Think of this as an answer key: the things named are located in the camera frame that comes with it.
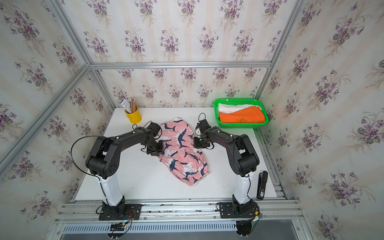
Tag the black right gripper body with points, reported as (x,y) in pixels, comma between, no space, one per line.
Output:
(198,143)

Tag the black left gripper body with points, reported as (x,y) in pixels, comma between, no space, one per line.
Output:
(155,148)

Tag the pink patterned garment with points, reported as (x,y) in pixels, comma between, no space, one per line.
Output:
(183,160)

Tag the white shorts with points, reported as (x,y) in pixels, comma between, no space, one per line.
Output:
(234,107)

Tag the orange cloth garment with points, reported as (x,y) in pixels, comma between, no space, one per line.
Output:
(252,114)

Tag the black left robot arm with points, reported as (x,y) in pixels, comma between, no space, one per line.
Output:
(104,158)

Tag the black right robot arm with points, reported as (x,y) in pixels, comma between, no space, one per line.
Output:
(242,157)

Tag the yellow pencil cup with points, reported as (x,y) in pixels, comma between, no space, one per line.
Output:
(135,117)

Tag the green plastic basket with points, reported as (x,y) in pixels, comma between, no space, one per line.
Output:
(239,102)

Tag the wooden pencils bundle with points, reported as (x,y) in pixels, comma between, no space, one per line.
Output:
(133,105)

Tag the black stapler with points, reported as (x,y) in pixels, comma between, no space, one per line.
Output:
(263,178)

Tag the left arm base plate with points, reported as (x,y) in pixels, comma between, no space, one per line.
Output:
(120,212)

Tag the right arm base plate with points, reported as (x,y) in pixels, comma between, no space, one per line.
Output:
(229,210)

